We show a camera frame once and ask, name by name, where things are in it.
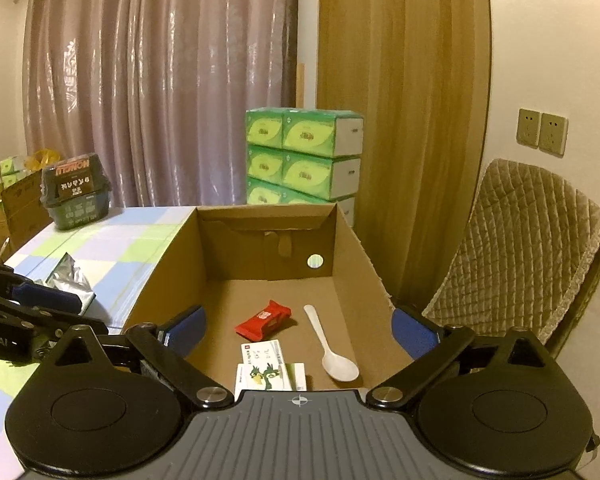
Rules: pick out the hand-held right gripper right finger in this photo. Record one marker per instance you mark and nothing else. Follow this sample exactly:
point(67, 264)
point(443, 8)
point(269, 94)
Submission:
point(410, 332)

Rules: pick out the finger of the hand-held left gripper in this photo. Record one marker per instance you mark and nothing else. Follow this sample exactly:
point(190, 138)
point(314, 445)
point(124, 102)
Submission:
point(50, 297)
point(55, 319)

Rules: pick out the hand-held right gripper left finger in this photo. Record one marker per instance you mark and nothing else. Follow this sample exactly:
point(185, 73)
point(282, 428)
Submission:
point(187, 330)

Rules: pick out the silver green foil bag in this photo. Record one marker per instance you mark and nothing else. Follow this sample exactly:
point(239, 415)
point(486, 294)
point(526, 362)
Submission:
point(67, 272)

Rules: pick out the red snack packet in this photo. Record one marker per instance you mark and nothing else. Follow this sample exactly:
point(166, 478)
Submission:
point(262, 320)

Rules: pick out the white plastic spoon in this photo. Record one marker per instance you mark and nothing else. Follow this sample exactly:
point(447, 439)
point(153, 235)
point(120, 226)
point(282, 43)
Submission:
point(340, 365)

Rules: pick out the white packet with red label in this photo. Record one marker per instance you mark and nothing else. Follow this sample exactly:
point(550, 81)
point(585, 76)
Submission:
point(262, 352)

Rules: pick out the brown cardboard box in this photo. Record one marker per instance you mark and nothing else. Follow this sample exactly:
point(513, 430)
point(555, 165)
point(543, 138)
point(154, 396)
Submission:
point(260, 290)

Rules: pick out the dark green lidded container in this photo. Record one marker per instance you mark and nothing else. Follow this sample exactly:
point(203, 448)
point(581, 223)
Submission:
point(75, 195)

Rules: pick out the checked tablecloth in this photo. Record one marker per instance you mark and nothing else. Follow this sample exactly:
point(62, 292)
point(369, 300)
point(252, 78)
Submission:
point(120, 245)

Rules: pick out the open cardboard carton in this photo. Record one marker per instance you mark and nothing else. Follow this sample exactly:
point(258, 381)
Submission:
point(20, 200)

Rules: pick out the single green tissue pack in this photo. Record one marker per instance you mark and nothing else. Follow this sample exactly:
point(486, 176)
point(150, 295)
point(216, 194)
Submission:
point(14, 166)
point(14, 180)

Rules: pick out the yellow plastic bag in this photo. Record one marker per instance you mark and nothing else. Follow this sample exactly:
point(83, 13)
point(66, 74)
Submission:
point(42, 158)

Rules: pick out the quilted beige chair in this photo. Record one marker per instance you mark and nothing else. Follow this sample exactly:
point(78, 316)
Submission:
point(530, 240)

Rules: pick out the wooden door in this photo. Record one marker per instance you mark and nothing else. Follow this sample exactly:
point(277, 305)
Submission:
point(405, 110)

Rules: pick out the stack of green tissue packs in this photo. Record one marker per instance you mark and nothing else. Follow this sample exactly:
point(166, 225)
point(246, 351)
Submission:
point(305, 135)

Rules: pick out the shiny pink curtain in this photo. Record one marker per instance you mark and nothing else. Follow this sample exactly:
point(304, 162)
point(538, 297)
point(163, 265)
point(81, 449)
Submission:
point(155, 85)

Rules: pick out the wooden slat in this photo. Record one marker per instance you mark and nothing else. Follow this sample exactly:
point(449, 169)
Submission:
point(300, 85)

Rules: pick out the beige wall socket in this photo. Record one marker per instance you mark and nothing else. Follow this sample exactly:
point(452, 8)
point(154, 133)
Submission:
point(528, 127)
point(552, 134)

